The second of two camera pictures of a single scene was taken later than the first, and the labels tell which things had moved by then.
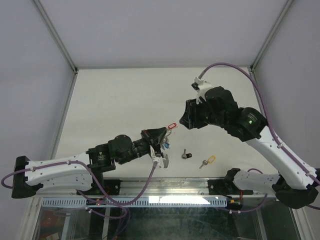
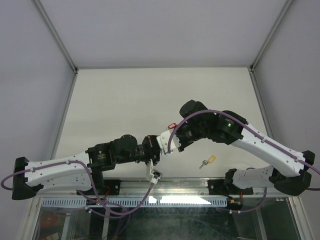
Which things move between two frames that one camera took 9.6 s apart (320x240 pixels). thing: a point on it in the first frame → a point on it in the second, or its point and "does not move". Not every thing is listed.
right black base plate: [223, 187] does not move
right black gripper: [190, 119] → [183, 145]
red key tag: [172, 125] does not move
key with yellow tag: [210, 160] does not move
